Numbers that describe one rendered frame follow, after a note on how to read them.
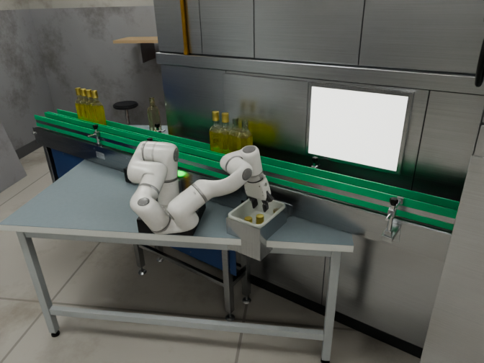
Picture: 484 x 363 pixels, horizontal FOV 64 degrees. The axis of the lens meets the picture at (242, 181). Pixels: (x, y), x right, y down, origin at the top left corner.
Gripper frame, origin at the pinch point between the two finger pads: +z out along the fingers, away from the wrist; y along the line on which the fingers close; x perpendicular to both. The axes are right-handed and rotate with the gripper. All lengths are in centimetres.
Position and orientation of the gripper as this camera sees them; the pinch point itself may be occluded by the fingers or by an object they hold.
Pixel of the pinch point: (260, 204)
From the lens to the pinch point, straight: 162.7
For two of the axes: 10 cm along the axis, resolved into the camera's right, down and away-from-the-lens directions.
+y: -8.1, -2.3, 5.4
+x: -5.6, 5.9, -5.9
